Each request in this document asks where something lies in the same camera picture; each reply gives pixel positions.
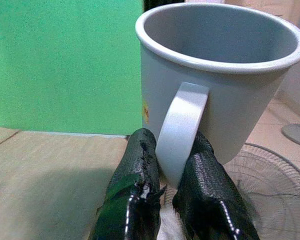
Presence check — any white ceramic mug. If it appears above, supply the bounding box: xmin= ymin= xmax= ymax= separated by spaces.
xmin=134 ymin=2 xmax=300 ymax=189

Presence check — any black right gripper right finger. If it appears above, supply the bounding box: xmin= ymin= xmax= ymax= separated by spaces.
xmin=172 ymin=130 xmax=261 ymax=240

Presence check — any round grey fan base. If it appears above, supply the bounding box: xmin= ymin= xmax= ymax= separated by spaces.
xmin=281 ymin=123 xmax=300 ymax=148

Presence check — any wire fan guard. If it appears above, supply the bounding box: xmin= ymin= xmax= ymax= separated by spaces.
xmin=162 ymin=142 xmax=300 ymax=240

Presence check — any beige tablecloth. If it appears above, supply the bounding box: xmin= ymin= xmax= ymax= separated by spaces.
xmin=0 ymin=124 xmax=131 ymax=240

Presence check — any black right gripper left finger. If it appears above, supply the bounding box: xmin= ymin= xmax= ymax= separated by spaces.
xmin=89 ymin=127 xmax=167 ymax=240

